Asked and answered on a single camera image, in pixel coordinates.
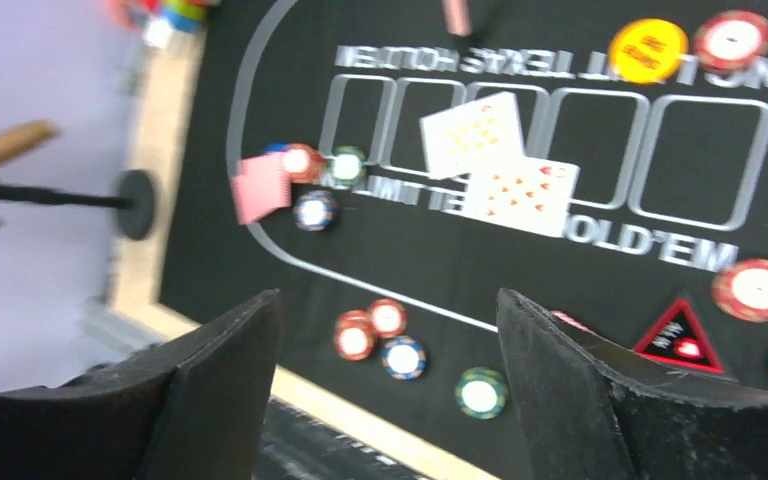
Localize blue small blind button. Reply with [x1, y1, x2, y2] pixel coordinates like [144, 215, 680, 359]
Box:
[263, 143, 289, 154]

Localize colourful toy block stack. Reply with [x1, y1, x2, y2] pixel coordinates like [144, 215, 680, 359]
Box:
[106, 0, 222, 52]

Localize ten of diamonds card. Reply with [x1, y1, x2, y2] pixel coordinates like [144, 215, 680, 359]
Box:
[420, 92, 525, 180]

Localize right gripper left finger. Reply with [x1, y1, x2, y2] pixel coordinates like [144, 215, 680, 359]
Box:
[0, 290, 282, 479]

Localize black poker table mat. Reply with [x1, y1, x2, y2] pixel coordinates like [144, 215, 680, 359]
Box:
[160, 1, 768, 479]

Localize red poker chip stack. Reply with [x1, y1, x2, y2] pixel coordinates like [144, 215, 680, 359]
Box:
[334, 310, 377, 361]

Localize single red poker chip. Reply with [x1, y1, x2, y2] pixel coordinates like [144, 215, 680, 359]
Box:
[281, 143, 327, 184]

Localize red hearts face card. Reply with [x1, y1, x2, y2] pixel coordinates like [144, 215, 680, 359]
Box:
[462, 156, 580, 238]

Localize yellow big blind button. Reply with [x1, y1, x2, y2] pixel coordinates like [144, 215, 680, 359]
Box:
[608, 18, 688, 84]

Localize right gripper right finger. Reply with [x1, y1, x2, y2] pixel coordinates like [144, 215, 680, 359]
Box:
[496, 288, 768, 479]

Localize single playing card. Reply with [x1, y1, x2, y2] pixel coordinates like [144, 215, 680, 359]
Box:
[230, 153, 291, 225]

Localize black red all-in triangle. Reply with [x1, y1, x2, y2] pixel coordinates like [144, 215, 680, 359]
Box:
[632, 297, 726, 375]

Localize blue poker chip stack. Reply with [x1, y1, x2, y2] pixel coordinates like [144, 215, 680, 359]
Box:
[382, 336, 427, 380]

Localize green poker chip stack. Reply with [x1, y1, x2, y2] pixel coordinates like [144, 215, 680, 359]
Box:
[455, 367, 509, 420]

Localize single green poker chip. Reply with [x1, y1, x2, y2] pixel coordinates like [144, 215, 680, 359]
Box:
[329, 146, 366, 188]

